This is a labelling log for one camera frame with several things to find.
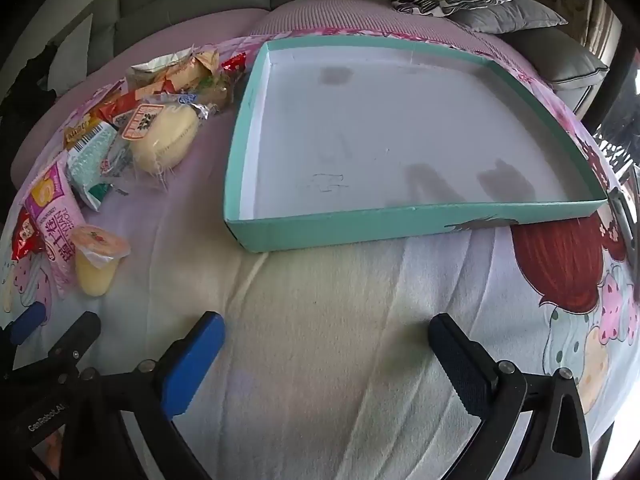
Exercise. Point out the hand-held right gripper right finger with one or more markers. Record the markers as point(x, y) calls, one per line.
point(457, 365)

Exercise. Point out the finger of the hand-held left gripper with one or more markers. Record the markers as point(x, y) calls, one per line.
point(75, 340)
point(27, 321)

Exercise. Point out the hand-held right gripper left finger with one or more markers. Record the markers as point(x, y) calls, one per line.
point(192, 360)

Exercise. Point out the yellow jelly cup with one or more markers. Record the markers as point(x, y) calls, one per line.
point(95, 270)

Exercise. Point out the small red snack packet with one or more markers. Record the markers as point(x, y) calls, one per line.
point(22, 237)

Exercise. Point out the pink purple snack packet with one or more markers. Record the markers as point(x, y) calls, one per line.
point(50, 210)

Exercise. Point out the green white snack packet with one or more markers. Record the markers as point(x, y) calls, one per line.
point(90, 170)

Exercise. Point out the yellow snack packet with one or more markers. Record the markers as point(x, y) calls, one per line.
point(82, 132)

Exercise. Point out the shallow teal cardboard box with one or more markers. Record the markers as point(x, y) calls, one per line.
point(380, 130)

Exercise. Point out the beige orange snack packet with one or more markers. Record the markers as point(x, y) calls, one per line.
point(192, 72)

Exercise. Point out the silver foil snack packet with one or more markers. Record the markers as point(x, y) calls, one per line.
point(160, 64)

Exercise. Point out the printed cartoon blanket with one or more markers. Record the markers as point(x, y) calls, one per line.
point(325, 310)

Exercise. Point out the round yellow cake packet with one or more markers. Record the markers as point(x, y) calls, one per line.
point(165, 140)

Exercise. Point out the shiny metal object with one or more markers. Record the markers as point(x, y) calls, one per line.
point(620, 215)

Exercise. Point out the red brown snack packet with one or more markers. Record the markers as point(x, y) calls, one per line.
point(120, 104)

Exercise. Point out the black clothing heap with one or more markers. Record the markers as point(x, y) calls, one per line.
point(30, 85)

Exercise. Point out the light grey cushion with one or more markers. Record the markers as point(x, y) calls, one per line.
point(75, 60)

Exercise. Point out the red candy packet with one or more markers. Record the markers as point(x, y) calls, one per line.
point(234, 66)

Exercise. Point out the plain grey pillow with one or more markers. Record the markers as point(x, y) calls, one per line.
point(520, 15)

